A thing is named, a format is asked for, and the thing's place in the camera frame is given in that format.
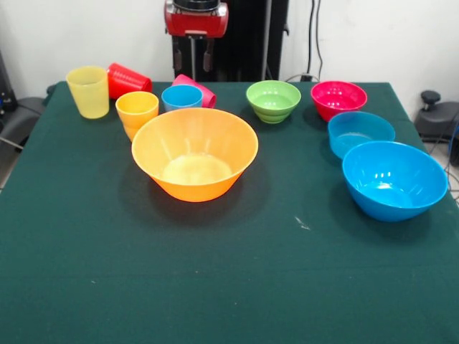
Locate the dark green table cloth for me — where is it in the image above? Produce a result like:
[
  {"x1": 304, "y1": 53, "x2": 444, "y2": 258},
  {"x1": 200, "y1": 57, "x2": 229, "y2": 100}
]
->
[{"x1": 0, "y1": 80, "x2": 459, "y2": 344}]

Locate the red cup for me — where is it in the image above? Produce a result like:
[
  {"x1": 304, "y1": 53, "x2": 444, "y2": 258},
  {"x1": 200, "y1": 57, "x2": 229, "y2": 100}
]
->
[{"x1": 106, "y1": 62, "x2": 153, "y2": 100}]

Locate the pink cup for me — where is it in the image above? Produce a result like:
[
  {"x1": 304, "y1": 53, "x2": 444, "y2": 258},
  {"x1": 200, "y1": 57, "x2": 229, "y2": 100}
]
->
[{"x1": 171, "y1": 74, "x2": 217, "y2": 109}]

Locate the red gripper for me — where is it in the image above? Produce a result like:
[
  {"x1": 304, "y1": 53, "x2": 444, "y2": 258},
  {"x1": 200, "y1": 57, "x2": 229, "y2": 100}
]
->
[{"x1": 164, "y1": 3, "x2": 230, "y2": 72}]

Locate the large orange bowl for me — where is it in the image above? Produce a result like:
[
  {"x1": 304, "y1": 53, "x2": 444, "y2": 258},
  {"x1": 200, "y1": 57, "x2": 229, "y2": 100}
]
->
[{"x1": 131, "y1": 108, "x2": 260, "y2": 204}]

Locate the green bowl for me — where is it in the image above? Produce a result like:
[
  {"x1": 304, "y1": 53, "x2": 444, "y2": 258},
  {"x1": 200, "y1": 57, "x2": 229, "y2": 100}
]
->
[{"x1": 245, "y1": 80, "x2": 302, "y2": 125}]

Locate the large blue bowl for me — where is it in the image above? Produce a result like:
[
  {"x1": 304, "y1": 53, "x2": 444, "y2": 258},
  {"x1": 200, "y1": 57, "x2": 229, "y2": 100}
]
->
[{"x1": 341, "y1": 140, "x2": 449, "y2": 223}]

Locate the black wall cable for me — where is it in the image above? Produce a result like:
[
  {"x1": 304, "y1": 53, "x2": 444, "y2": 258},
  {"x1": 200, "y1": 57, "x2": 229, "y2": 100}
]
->
[{"x1": 307, "y1": 0, "x2": 326, "y2": 78}]

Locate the pink bowl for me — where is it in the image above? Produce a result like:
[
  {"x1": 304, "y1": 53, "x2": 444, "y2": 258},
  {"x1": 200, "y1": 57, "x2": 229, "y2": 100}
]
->
[{"x1": 310, "y1": 80, "x2": 369, "y2": 123}]

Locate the blue cup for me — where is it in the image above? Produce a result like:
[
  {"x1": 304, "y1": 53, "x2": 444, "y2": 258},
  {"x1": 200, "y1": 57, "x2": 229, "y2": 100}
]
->
[{"x1": 161, "y1": 85, "x2": 204, "y2": 113}]

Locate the small yellow orange cup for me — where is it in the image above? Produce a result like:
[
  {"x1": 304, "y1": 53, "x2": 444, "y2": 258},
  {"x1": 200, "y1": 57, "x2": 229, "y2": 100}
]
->
[{"x1": 115, "y1": 91, "x2": 160, "y2": 141}]

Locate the pale yellow cup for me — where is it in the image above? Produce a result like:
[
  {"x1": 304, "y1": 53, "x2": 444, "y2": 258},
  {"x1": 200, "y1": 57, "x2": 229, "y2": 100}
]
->
[{"x1": 65, "y1": 65, "x2": 110, "y2": 120}]

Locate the black equipment box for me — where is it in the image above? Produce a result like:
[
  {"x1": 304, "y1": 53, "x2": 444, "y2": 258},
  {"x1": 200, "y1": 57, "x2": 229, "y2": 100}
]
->
[{"x1": 0, "y1": 49, "x2": 19, "y2": 112}]

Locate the light blue shallow bowl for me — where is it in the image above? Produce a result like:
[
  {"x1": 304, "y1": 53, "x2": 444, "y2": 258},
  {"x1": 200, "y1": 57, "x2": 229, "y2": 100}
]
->
[{"x1": 327, "y1": 110, "x2": 397, "y2": 160}]

